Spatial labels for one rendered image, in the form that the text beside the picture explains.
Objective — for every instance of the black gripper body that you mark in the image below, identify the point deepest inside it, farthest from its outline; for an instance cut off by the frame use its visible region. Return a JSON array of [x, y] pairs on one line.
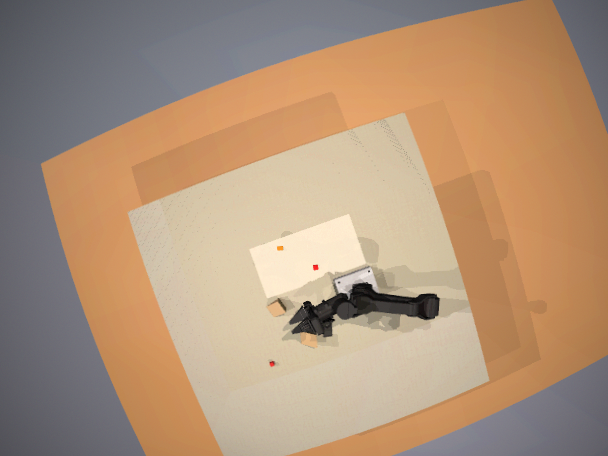
[[318, 314]]

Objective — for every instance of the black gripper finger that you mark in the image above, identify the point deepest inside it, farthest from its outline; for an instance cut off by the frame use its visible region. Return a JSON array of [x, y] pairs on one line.
[[303, 326], [299, 316]]

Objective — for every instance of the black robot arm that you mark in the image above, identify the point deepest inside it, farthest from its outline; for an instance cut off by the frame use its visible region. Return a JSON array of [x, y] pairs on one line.
[[364, 300]]

